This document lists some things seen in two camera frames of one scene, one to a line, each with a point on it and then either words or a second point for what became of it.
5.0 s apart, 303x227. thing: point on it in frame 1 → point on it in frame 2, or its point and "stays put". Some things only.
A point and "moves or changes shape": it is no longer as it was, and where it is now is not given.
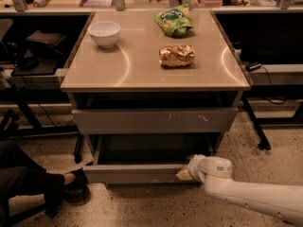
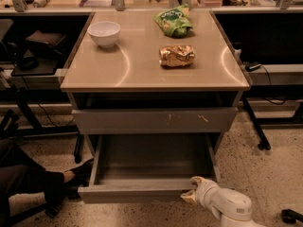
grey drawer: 128,159 moves or changes shape
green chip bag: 175,22 stays put
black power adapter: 254,67 stays put
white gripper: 195,166 → 204,189
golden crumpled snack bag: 177,57 stays put
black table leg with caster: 263,142 stays put
